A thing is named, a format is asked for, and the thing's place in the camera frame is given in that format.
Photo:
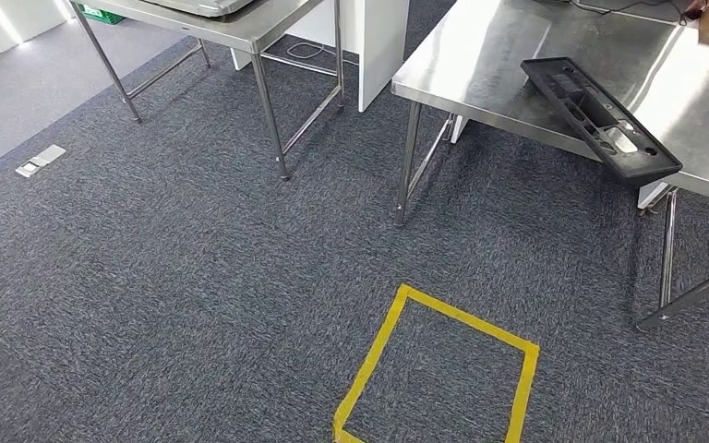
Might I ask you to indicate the black plastic panel part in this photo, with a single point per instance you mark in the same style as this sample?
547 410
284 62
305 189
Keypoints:
642 168

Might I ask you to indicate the stainless steel workbench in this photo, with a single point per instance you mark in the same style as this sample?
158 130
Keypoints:
483 61

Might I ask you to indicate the white cabinet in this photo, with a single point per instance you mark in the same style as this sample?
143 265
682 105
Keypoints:
385 49

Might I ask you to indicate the stainless steel table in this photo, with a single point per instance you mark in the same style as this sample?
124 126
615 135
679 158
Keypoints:
256 30

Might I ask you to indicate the yellow floor tape square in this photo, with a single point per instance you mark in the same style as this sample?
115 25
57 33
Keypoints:
529 391

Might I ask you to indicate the grey stamped metal panel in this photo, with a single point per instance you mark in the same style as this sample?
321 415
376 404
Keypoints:
201 6

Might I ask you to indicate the silver floor socket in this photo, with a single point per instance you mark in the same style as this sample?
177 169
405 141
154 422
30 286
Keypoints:
41 160

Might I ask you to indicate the green crate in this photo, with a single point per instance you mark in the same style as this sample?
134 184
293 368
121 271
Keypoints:
100 13

